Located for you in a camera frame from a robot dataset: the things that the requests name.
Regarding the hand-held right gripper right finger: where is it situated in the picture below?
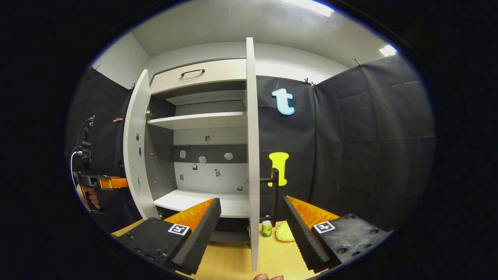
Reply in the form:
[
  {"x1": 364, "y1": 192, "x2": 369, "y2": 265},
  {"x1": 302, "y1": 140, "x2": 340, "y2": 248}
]
[{"x1": 282, "y1": 196, "x2": 393, "y2": 273}]

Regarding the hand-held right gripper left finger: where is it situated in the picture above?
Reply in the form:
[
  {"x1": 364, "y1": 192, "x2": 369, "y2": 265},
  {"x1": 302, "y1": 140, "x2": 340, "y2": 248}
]
[{"x1": 111, "y1": 197, "x2": 222, "y2": 275}]

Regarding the grey double-door shoe cabinet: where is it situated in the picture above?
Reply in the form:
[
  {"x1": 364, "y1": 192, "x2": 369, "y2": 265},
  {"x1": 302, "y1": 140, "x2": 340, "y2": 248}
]
[{"x1": 123, "y1": 37, "x2": 280, "y2": 272}]

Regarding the cabinet door white cat sticker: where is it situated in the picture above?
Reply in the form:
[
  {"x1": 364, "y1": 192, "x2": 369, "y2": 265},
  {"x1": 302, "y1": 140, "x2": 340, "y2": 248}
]
[{"x1": 123, "y1": 69, "x2": 161, "y2": 221}]

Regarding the cabinet door black cat sticker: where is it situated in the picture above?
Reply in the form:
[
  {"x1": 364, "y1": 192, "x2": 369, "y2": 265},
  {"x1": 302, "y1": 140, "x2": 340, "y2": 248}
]
[{"x1": 245, "y1": 37, "x2": 280, "y2": 272}]

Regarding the white cabinet shelf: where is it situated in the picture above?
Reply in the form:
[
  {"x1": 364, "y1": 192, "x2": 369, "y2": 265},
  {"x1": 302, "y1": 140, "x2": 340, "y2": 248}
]
[
  {"x1": 154, "y1": 189, "x2": 250, "y2": 219},
  {"x1": 147, "y1": 112, "x2": 247, "y2": 130}
]

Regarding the yellow bumpy soft toy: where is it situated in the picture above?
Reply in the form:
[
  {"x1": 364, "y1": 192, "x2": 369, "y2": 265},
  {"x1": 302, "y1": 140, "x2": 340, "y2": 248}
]
[{"x1": 275, "y1": 222, "x2": 296, "y2": 242}]

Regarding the black backdrop cloth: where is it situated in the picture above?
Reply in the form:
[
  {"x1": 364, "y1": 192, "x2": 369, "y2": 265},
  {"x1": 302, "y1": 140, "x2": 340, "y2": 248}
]
[{"x1": 65, "y1": 54, "x2": 435, "y2": 234}]

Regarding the long ceiling light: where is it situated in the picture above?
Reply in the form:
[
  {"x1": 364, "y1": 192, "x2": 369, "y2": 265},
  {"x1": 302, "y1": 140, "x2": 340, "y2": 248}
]
[{"x1": 280, "y1": 0, "x2": 335, "y2": 18}]

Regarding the grey cabinet drawer black handle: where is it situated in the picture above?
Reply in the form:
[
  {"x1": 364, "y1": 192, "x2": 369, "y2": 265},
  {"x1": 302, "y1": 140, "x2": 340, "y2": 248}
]
[{"x1": 150, "y1": 58, "x2": 247, "y2": 95}]

